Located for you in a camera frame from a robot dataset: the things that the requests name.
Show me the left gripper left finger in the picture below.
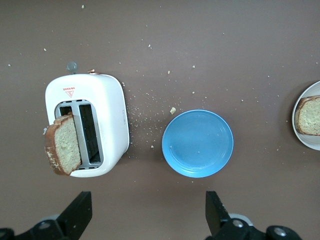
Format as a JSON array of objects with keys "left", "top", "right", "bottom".
[{"left": 0, "top": 191, "right": 93, "bottom": 240}]

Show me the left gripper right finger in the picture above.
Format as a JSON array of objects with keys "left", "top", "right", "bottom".
[{"left": 204, "top": 191, "right": 305, "bottom": 240}]

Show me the brown bread slice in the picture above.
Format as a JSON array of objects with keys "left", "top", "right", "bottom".
[
  {"left": 295, "top": 95, "right": 320, "bottom": 137},
  {"left": 44, "top": 111, "right": 83, "bottom": 177}
]

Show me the blue plate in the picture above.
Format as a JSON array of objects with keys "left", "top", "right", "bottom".
[{"left": 161, "top": 109, "right": 235, "bottom": 179}]

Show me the beige plate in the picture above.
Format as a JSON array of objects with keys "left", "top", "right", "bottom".
[{"left": 291, "top": 80, "right": 320, "bottom": 151}]

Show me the white toaster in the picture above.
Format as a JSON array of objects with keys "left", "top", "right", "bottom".
[{"left": 44, "top": 61, "right": 131, "bottom": 178}]

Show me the brown table cover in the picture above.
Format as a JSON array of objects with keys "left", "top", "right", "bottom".
[{"left": 0, "top": 0, "right": 320, "bottom": 240}]

